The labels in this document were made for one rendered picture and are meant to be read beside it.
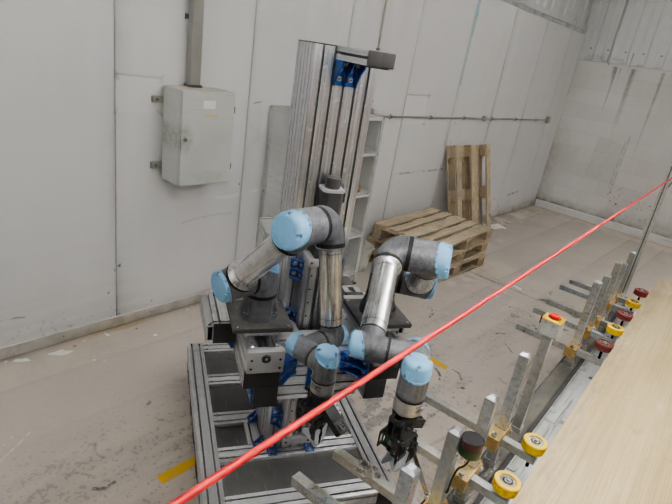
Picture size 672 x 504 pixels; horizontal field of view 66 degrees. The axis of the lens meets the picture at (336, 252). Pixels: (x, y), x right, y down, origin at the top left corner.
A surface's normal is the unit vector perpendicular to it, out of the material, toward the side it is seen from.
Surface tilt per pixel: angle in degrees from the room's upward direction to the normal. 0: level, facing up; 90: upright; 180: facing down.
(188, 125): 90
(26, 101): 90
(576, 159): 90
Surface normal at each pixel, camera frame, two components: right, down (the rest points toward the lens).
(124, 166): 0.73, 0.35
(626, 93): -0.66, 0.18
